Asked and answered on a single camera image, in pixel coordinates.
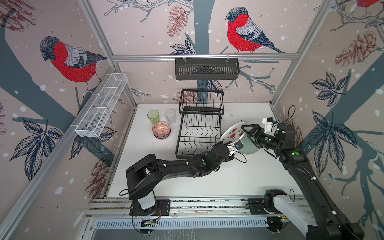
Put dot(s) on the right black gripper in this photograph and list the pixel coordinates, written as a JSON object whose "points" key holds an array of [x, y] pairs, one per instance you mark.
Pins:
{"points": [[257, 128]]}

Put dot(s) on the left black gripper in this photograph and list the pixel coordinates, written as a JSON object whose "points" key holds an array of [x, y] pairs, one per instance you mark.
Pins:
{"points": [[228, 158]]}

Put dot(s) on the pale green plate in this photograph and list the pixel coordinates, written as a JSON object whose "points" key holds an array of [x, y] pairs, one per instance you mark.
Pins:
{"points": [[248, 146]]}

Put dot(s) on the white plate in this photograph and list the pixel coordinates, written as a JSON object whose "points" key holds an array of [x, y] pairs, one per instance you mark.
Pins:
{"points": [[233, 134]]}

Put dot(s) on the clear drinking glass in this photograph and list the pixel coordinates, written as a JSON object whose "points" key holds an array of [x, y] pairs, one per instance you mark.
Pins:
{"points": [[171, 116]]}

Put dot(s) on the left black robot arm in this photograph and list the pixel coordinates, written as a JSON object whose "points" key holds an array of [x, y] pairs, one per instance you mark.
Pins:
{"points": [[143, 176]]}

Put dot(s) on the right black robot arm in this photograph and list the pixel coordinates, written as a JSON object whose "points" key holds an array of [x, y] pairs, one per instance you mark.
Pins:
{"points": [[327, 221]]}

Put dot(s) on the black two-tier dish rack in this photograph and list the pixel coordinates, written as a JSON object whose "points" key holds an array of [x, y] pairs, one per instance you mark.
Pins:
{"points": [[201, 121]]}

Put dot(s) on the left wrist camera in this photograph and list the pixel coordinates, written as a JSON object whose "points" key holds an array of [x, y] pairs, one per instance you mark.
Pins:
{"points": [[236, 147]]}

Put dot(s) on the aluminium mounting rail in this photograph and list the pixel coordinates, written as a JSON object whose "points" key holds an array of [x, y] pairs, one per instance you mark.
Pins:
{"points": [[181, 207]]}

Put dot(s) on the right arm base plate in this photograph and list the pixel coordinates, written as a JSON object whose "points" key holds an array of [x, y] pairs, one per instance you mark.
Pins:
{"points": [[257, 207]]}

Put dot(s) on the black hanging wall basket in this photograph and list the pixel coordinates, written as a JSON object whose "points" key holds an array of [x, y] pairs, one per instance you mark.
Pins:
{"points": [[206, 69]]}

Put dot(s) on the horizontal aluminium frame bar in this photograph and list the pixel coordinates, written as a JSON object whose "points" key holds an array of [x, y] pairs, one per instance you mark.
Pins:
{"points": [[241, 57]]}

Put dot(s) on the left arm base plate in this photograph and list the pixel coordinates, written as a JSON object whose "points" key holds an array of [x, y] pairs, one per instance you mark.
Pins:
{"points": [[161, 208]]}

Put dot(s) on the white wire wall basket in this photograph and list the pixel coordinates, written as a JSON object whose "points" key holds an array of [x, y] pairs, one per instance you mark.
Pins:
{"points": [[99, 112]]}

